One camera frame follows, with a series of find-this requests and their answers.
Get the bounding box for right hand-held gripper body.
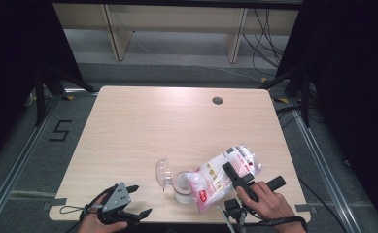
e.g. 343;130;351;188
219;173;288;233

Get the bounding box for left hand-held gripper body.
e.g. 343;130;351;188
97;182;142;227

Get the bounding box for red and white spouted pouch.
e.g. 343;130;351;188
187;144;263;213

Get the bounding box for clear glass jar with lid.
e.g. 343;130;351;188
155;157;197;206

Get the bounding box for person's right hand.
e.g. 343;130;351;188
235;181;296;222

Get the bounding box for person's left hand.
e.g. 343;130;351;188
78;193;129;233

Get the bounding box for grey tape strip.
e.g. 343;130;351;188
42;197;68;212
294;203;317;215

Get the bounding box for black metal stand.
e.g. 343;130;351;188
34;64;98;127
260;67;312;128

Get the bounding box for dark curtain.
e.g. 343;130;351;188
275;0;378;224
0;0;84;166

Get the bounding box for beige wooden shelf unit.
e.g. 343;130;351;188
52;3;300;64

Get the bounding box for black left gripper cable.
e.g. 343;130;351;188
83;183;119;224

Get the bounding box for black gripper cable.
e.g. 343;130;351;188
83;183;119;224
248;210;308;232

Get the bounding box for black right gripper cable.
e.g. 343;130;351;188
248;210;308;232

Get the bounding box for thin black cord loop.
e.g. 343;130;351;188
59;205;90;216

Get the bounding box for black floor cable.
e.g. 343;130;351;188
297;176;348;233

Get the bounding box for silver metal floor rail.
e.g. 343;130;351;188
0;93;63;224
288;98;360;233

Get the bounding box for black floor cables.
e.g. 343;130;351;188
275;105;324;130

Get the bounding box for thin white floor cable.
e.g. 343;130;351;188
132;30;263;83

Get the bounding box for bundle of black hanging cables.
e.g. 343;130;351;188
242;8;287;77

